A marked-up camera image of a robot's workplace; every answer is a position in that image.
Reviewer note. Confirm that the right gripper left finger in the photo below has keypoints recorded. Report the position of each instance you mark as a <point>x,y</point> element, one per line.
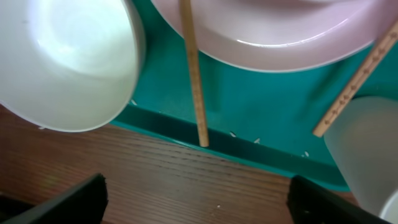
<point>85,202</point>

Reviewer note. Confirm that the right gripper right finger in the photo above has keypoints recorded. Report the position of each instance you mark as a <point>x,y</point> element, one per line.
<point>310,203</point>

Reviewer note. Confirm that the white bowl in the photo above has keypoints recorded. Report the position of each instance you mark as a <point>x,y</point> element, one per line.
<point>70,65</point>

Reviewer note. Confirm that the wooden chopstick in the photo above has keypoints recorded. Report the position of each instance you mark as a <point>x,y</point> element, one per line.
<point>369,64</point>
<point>194,70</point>

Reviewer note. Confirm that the white plastic cup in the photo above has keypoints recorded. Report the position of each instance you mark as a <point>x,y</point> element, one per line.
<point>363,144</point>

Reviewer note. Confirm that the large pink plate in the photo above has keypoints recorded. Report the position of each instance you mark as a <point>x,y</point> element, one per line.
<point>288,36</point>

